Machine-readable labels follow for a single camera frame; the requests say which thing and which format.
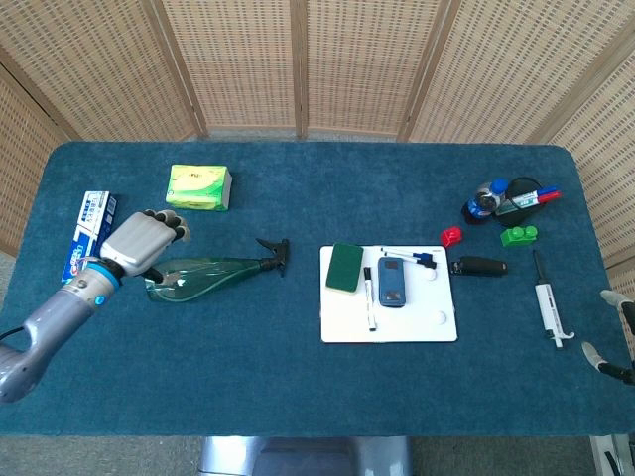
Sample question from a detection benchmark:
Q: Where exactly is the blue toothpaste box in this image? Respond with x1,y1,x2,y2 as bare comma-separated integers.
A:
61,190,119,287

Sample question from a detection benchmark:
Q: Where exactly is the blue capped whiteboard marker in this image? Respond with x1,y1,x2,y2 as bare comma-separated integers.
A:
380,246,431,263

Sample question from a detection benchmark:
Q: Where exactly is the blue whiteboard eraser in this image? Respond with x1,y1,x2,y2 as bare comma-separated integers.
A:
376,256,411,309

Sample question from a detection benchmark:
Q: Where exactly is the blue table cloth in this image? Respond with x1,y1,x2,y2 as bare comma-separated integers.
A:
0,141,635,438

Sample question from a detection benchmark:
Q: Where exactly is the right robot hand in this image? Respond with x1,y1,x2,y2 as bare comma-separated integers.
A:
580,289,635,386

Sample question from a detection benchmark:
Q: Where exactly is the white magnetic whiteboard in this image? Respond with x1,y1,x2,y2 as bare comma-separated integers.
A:
319,244,458,344

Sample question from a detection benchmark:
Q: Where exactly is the red marker in holder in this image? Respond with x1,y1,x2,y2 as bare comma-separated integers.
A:
515,191,565,209

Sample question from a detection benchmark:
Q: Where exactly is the pepsi cola bottle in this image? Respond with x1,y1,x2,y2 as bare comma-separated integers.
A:
460,178,511,226

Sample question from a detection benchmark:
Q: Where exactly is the black tape roll with markers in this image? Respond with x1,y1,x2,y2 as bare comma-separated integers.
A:
495,177,545,227

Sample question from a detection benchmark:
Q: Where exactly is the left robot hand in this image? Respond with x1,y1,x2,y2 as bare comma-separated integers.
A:
98,209,191,285

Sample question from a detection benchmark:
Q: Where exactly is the woven bamboo folding screen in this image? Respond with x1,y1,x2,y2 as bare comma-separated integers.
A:
0,0,635,358

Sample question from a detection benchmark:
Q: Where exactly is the green yellow scouring sponge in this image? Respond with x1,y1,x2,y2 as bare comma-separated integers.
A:
324,242,365,295

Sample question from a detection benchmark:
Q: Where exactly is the grey robot torso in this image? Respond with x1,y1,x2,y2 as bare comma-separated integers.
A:
197,435,413,476

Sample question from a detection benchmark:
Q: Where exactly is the green yellow tissue pack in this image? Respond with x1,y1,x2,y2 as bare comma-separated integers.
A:
165,164,234,213

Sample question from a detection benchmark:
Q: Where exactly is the white pipette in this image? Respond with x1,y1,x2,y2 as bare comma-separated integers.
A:
532,249,576,349

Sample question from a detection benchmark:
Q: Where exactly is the blue marker in holder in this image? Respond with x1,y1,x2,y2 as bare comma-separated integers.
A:
510,185,562,206

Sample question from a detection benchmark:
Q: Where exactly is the black capped whiteboard marker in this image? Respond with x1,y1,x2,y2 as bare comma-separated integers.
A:
362,267,379,332

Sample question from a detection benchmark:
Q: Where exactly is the green toy block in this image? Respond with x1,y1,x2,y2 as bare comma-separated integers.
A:
499,225,540,248

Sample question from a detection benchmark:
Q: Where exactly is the green transparent spray bottle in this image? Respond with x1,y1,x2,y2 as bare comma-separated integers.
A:
143,238,291,303

